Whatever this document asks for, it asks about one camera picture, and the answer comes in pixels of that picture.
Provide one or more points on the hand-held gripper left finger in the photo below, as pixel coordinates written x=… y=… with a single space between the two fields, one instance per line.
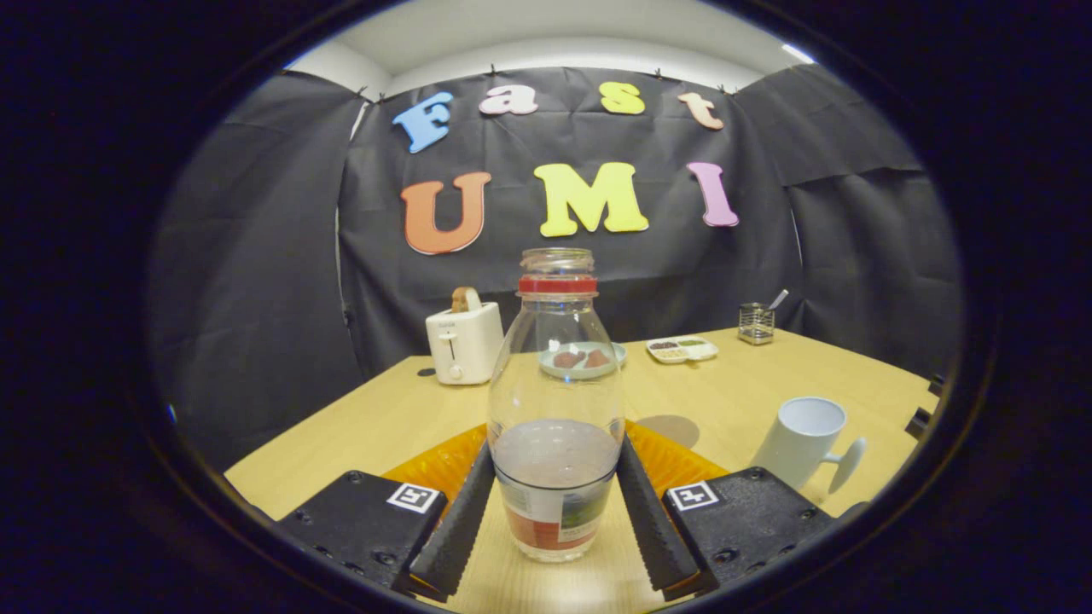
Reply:
x=461 y=529

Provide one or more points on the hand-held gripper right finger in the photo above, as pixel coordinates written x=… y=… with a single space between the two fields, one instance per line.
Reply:
x=653 y=529

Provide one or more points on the round brown coaster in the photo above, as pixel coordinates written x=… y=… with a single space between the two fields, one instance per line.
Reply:
x=674 y=431

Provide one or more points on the clear juice bottle red label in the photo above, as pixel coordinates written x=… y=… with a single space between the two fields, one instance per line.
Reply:
x=554 y=392

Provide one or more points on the pale blue cup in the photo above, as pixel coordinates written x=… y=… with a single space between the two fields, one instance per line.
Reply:
x=798 y=443

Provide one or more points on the wooden table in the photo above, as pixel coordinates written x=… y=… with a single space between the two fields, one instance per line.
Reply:
x=384 y=418

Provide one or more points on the pale green plate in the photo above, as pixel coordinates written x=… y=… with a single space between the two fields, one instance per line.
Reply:
x=620 y=354

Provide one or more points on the brown meat piece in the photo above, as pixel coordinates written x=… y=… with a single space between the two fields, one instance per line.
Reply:
x=596 y=358
x=568 y=359

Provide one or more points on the white divided condiment tray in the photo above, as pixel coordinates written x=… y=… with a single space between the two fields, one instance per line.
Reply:
x=682 y=350

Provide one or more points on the white toaster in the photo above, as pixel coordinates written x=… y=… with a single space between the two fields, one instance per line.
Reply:
x=465 y=345

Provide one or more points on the bread slice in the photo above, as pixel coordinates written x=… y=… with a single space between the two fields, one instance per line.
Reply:
x=466 y=300

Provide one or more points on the black backdrop cloth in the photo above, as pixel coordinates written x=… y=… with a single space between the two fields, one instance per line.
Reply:
x=256 y=256

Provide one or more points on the small ceiling light panel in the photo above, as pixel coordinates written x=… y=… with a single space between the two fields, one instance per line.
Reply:
x=798 y=54

